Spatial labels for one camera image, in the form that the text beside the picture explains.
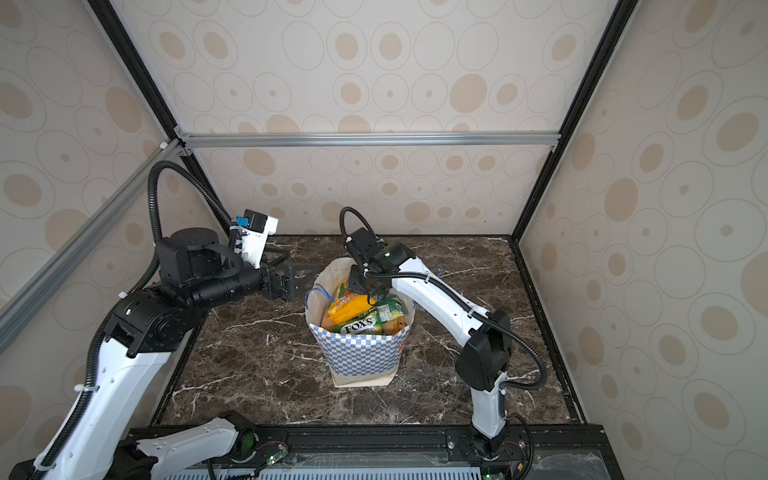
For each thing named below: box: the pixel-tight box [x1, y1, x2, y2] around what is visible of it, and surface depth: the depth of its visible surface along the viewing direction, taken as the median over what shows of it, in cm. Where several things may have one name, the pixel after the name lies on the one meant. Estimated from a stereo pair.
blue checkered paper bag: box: [305, 257, 416, 387], surface depth 71 cm
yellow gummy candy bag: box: [329, 294, 377, 324], surface depth 79 cm
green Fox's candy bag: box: [332, 300, 407, 335], surface depth 79 cm
